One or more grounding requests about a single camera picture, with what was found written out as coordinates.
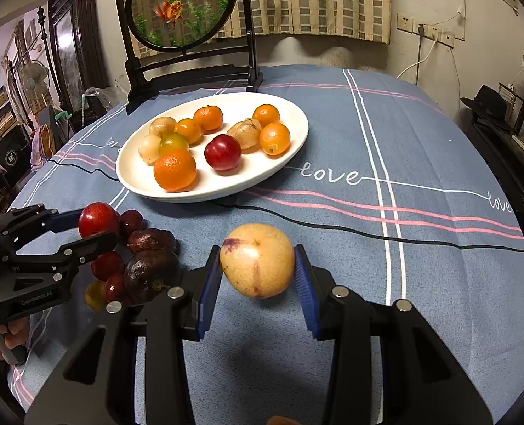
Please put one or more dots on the pale brown round fruit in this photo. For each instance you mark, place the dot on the pale brown round fruit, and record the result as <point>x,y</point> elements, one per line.
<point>162,126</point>

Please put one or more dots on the pale speckled passion fruit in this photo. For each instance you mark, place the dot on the pale speckled passion fruit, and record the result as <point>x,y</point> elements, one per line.
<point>245,133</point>

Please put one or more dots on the large dark purple passion fruit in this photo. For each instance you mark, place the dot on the large dark purple passion fruit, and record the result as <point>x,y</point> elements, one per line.
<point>149,274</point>

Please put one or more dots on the green orange tomato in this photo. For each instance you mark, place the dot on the green orange tomato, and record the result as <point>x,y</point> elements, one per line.
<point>174,143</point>

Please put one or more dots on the white round plate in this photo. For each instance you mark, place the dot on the white round plate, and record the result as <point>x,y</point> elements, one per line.
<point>271,168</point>

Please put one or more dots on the blue striped tablecloth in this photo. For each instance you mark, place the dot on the blue striped tablecloth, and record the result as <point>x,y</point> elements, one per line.
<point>333,133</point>

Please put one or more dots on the small dark purple passion fruit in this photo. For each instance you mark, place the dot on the small dark purple passion fruit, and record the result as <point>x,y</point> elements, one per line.
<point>149,240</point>

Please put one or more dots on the orange yellow tomato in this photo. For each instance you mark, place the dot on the orange yellow tomato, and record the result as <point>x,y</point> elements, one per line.
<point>274,138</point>
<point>188,130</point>
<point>266,115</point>

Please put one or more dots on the red apple on plate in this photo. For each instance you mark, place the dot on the red apple on plate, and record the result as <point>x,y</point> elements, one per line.
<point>222,152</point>

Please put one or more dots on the clear plastic bag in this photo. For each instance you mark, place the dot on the clear plastic bag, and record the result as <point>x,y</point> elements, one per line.
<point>98,94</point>

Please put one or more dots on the small yellow plum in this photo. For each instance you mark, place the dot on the small yellow plum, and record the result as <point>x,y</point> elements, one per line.
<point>95,296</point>

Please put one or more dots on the round goldfish table screen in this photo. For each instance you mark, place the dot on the round goldfish table screen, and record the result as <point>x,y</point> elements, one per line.
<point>182,9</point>

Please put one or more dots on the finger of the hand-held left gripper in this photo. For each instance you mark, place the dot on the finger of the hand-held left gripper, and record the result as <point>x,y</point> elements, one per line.
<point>67,220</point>
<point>89,243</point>

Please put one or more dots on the white double wall socket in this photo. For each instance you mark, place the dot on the white double wall socket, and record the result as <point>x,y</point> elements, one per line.
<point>439,34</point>

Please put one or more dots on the small mandarin orange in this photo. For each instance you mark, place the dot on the small mandarin orange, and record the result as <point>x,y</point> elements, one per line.
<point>209,117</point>

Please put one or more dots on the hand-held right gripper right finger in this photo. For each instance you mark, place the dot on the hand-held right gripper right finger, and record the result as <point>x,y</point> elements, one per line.
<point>306,292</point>

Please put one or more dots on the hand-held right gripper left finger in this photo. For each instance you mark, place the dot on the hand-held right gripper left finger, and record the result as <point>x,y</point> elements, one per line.
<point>209,294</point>

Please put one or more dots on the large mandarin orange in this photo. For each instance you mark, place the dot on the large mandarin orange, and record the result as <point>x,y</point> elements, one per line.
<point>175,169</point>

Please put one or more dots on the black hat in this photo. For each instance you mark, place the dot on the black hat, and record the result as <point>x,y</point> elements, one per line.
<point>487,102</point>

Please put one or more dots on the pale yellow round fruit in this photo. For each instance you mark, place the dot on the pale yellow round fruit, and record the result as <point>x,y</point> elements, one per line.
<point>150,149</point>

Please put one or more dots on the green plastic hanger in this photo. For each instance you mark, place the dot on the green plastic hanger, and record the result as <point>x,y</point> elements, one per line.
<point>63,116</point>

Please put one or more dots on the small dark red plum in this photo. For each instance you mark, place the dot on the small dark red plum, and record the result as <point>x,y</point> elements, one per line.
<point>131,222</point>

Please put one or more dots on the pale yellow passion fruit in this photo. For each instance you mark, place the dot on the pale yellow passion fruit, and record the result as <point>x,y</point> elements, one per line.
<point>257,260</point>

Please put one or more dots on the checked beige curtain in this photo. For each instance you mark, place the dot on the checked beige curtain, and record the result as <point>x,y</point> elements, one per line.
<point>324,0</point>

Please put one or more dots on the electric standing fan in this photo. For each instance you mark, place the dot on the electric standing fan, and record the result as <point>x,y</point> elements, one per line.
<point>34,75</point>

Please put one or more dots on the person's left hand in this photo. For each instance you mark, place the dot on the person's left hand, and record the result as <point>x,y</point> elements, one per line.
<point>16,334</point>

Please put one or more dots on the white single wall socket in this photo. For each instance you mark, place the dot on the white single wall socket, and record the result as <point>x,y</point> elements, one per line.
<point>406,23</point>

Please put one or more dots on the dark wood framed panel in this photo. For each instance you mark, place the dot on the dark wood framed panel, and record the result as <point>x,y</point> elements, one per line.
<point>74,53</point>

